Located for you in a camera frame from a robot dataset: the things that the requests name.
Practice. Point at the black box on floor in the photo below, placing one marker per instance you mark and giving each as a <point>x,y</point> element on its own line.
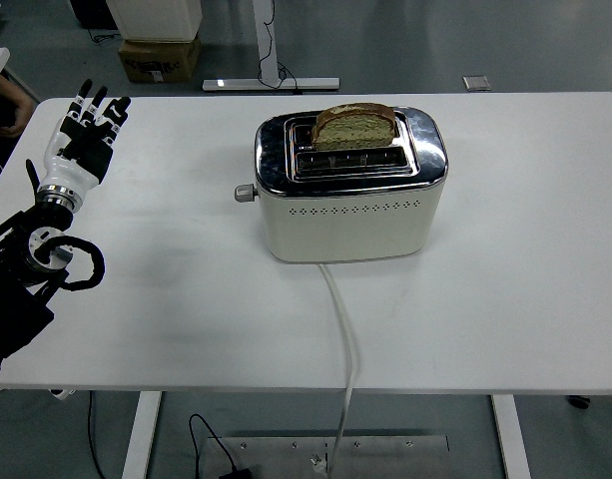
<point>93,12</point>

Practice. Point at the brown bread slice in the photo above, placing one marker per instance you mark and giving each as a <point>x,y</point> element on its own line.
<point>353,131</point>

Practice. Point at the black caster wheel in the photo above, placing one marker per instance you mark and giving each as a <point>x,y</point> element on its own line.
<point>579,401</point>

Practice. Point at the small white clip under table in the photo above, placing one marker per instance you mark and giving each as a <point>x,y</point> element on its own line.
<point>62,393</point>

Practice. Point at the white table leg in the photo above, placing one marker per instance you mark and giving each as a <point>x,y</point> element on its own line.
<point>141,434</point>
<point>510,434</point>

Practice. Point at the brown cardboard box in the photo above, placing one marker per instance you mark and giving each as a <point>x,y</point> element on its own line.
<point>158,60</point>

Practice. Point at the white desk leg with foot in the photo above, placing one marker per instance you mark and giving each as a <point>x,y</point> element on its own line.
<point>260,30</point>

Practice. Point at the person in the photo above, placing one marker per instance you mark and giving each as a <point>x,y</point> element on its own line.
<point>16,107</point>

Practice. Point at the grey floor socket plate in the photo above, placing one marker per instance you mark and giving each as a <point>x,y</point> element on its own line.
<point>476,83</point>

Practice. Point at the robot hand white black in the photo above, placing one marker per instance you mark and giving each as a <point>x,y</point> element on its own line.
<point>66,172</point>

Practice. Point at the cream and chrome toaster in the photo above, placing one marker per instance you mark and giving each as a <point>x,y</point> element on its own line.
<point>345,224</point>

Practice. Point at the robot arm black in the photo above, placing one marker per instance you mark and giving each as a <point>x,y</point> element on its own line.
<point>11,309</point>

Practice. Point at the grey toaster lever knob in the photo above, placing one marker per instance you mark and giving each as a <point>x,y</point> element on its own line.
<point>244,193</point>

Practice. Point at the grey metal plate with screws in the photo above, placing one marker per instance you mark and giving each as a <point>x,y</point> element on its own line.
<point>385,456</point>

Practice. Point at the large white box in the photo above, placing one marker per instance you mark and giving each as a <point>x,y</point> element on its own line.
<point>156,20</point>

